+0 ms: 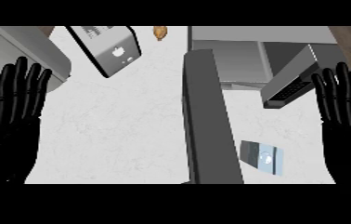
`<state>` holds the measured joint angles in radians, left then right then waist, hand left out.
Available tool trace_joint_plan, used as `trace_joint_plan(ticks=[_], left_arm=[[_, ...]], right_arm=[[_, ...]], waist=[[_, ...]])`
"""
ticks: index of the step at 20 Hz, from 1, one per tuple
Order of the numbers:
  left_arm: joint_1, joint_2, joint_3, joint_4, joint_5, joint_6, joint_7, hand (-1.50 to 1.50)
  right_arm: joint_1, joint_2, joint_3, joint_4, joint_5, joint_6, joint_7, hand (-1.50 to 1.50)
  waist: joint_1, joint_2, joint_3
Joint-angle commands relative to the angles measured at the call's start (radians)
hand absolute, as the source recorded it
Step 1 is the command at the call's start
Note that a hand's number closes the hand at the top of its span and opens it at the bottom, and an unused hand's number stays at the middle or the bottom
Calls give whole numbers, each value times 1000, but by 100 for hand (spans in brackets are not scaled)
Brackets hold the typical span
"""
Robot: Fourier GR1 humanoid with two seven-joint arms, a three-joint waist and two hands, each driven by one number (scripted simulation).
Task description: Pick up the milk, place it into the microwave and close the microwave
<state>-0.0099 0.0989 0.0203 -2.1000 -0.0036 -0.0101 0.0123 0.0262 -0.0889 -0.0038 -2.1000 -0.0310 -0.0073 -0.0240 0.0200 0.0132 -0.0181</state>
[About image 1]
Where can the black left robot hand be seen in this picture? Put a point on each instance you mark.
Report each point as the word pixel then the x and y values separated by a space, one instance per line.
pixel 18 122

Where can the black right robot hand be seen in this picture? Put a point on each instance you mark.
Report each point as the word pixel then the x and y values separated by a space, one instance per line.
pixel 337 131

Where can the blue milk carton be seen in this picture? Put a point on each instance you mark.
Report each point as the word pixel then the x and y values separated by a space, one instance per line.
pixel 261 157

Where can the grey microwave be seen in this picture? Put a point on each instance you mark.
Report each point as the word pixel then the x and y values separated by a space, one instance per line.
pixel 267 57

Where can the grey appliance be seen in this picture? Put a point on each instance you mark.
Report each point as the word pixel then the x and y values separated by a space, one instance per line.
pixel 30 57

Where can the grey box with white logo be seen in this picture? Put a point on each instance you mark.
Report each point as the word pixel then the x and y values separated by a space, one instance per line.
pixel 109 49

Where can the brown croissant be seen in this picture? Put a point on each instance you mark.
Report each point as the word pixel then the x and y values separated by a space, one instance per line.
pixel 160 32

